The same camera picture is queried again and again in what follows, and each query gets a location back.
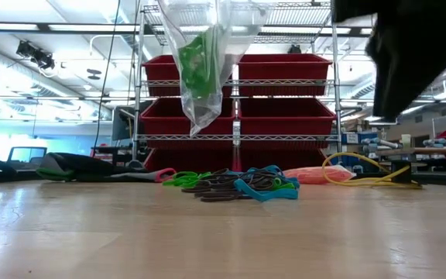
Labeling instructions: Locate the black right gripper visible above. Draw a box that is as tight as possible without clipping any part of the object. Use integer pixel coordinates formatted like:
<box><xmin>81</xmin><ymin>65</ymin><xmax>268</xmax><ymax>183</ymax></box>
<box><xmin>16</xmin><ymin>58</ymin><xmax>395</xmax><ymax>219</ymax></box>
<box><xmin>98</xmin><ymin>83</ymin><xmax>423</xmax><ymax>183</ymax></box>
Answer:
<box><xmin>331</xmin><ymin>0</ymin><xmax>446</xmax><ymax>123</ymax></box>

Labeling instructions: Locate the clear plastic zipper bag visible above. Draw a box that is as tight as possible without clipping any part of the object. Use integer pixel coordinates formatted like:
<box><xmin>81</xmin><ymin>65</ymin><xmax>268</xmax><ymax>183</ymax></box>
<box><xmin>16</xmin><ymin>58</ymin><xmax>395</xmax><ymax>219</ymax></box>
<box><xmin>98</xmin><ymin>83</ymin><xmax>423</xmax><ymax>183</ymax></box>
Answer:
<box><xmin>283</xmin><ymin>164</ymin><xmax>358</xmax><ymax>185</ymax></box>
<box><xmin>156</xmin><ymin>0</ymin><xmax>270</xmax><ymax>137</ymax></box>

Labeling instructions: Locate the orange rubber band bunch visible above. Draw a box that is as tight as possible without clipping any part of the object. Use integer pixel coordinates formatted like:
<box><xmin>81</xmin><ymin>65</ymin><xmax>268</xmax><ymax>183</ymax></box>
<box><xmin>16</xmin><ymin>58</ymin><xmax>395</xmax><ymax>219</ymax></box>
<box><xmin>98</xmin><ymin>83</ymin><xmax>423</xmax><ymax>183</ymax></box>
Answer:
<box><xmin>284</xmin><ymin>166</ymin><xmax>350</xmax><ymax>184</ymax></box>

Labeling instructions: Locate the green rubber band tangle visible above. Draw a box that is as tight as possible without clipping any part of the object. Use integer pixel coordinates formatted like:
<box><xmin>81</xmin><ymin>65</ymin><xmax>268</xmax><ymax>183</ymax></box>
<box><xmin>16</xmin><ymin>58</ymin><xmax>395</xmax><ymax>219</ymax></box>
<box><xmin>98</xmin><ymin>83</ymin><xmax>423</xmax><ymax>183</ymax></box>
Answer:
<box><xmin>271</xmin><ymin>177</ymin><xmax>297</xmax><ymax>191</ymax></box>
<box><xmin>163</xmin><ymin>170</ymin><xmax>213</xmax><ymax>189</ymax></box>

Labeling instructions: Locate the blue rubber band tangle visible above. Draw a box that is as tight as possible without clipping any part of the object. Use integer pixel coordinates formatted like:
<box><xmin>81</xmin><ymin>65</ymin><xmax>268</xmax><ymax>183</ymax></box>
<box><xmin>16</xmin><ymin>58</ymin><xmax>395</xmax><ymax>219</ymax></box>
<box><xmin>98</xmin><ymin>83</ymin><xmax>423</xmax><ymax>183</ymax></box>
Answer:
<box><xmin>245</xmin><ymin>164</ymin><xmax>300</xmax><ymax>189</ymax></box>

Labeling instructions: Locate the dark grey rubber band tangle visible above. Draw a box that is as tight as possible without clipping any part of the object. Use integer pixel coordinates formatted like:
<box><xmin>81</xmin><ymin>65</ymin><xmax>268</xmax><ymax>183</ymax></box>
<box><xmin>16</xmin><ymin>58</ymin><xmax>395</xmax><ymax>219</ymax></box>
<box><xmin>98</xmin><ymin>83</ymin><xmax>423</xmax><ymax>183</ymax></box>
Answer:
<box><xmin>182</xmin><ymin>168</ymin><xmax>282</xmax><ymax>197</ymax></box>

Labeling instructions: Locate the grey blue pipe fitting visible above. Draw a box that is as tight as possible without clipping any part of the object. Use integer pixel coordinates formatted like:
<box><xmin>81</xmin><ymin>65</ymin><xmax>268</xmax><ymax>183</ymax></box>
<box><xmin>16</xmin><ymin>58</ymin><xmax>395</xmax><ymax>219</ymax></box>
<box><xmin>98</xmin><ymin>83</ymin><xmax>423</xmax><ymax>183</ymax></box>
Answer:
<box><xmin>423</xmin><ymin>137</ymin><xmax>446</xmax><ymax>150</ymax></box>
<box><xmin>361</xmin><ymin>136</ymin><xmax>401</xmax><ymax>153</ymax></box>

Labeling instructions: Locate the wooden workbench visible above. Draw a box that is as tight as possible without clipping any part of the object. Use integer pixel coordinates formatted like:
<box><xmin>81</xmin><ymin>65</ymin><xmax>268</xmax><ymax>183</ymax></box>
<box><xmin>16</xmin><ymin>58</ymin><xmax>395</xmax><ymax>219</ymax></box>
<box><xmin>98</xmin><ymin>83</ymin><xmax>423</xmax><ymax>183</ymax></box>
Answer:
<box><xmin>376</xmin><ymin>146</ymin><xmax>446</xmax><ymax>157</ymax></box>

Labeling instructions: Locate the blue storage bin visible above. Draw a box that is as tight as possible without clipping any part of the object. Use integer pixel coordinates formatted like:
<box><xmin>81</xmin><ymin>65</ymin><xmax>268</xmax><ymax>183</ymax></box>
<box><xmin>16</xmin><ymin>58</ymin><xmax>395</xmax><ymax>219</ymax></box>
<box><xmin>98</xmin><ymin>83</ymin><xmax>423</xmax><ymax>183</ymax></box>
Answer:
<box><xmin>341</xmin><ymin>131</ymin><xmax>370</xmax><ymax>146</ymax></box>

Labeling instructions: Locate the black monitor back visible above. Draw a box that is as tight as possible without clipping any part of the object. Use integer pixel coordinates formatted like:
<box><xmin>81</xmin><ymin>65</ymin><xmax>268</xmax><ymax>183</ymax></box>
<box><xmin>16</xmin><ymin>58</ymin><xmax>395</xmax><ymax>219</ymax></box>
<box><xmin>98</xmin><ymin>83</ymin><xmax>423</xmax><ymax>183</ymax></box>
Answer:
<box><xmin>111</xmin><ymin>99</ymin><xmax>146</xmax><ymax>143</ymax></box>

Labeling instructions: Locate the black and green bag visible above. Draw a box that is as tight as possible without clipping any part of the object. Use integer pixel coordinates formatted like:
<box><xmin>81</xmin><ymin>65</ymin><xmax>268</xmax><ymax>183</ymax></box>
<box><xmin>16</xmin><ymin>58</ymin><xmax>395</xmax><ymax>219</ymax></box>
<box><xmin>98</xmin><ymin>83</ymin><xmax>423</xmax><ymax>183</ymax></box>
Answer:
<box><xmin>35</xmin><ymin>150</ymin><xmax>177</xmax><ymax>184</ymax></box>

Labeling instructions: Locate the computer monitor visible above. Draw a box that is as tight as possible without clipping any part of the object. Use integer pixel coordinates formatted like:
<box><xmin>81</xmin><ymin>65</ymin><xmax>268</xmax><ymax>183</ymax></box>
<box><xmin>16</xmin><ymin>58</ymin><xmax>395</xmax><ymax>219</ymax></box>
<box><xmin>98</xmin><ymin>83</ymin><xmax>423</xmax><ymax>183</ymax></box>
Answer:
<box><xmin>5</xmin><ymin>146</ymin><xmax>48</xmax><ymax>171</ymax></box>

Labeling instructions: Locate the yellow cable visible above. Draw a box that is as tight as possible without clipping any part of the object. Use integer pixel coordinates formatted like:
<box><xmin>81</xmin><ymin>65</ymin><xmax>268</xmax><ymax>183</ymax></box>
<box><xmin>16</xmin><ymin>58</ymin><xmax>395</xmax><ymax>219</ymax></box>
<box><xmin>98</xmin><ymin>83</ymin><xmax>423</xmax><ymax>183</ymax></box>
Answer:
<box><xmin>321</xmin><ymin>152</ymin><xmax>424</xmax><ymax>190</ymax></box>

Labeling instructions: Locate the chrome wire shelving rack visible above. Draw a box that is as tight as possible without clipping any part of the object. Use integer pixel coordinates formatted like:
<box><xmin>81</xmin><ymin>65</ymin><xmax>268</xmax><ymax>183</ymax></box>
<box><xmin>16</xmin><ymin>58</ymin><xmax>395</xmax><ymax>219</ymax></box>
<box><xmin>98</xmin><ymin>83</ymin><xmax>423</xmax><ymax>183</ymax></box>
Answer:
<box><xmin>132</xmin><ymin>2</ymin><xmax>342</xmax><ymax>171</ymax></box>

